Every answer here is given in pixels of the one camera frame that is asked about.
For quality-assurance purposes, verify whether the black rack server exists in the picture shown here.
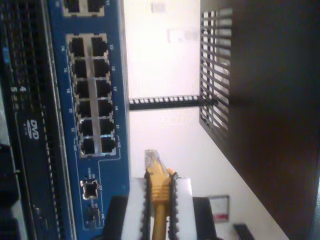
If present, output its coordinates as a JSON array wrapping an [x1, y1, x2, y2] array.
[[0, 0, 77, 240]]

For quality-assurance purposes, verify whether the black perforated rack post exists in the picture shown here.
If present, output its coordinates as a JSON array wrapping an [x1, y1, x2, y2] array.
[[128, 94, 201, 111]]

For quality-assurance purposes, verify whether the yellow network cable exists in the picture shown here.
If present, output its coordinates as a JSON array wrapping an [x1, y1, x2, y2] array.
[[143, 149, 174, 240]]

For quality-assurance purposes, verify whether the black vented cabinet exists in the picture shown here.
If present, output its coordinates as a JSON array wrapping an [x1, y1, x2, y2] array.
[[198, 0, 320, 240]]

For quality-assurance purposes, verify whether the blue network switch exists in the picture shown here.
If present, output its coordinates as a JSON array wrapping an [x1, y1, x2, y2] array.
[[46, 0, 131, 240]]

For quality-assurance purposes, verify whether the red and white box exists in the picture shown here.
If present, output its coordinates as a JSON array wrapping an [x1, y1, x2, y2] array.
[[208, 194, 230, 223]]

